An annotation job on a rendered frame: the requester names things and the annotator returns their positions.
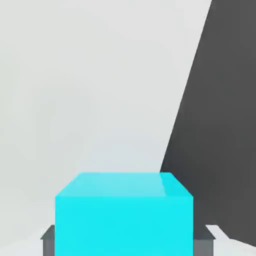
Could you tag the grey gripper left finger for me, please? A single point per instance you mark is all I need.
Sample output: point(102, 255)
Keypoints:
point(49, 245)

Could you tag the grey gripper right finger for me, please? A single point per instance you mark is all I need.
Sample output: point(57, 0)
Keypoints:
point(203, 247)

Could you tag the small cyan cube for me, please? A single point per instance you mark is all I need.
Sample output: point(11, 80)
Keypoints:
point(124, 222)

